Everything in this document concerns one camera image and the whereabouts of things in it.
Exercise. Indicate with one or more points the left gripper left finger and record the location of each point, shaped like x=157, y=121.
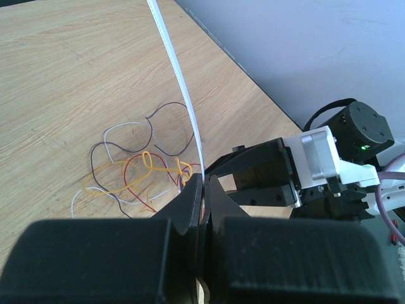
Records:
x=108, y=260

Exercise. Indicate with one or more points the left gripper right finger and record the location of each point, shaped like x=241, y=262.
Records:
x=275, y=260

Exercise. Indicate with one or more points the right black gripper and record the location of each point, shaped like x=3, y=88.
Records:
x=270, y=164

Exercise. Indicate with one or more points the white zip tie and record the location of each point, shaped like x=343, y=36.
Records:
x=162, y=29

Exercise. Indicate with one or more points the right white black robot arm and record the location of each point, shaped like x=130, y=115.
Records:
x=360, y=134

